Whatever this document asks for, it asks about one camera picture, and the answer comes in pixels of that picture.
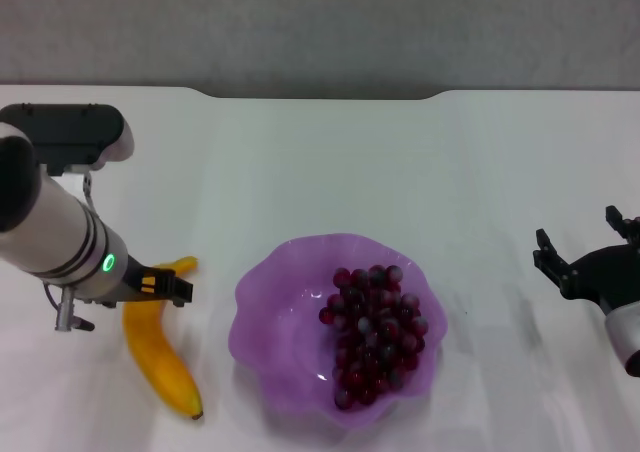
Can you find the yellow banana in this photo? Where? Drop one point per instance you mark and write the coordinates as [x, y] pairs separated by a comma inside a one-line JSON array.
[[160, 357]]

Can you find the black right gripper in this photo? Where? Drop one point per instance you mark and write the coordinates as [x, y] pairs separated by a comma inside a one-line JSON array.
[[605, 277]]

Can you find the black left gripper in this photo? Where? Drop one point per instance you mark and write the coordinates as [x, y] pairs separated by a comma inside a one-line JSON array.
[[137, 284]]

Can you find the purple wavy plastic bowl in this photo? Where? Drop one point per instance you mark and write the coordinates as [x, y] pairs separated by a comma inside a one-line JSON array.
[[285, 332]]

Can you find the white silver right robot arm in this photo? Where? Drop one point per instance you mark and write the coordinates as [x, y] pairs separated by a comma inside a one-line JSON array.
[[625, 332]]

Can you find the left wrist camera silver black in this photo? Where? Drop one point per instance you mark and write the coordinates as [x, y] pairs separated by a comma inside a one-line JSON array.
[[70, 132]]

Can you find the dark red grape bunch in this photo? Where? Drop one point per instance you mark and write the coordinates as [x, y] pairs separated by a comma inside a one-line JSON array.
[[375, 332]]

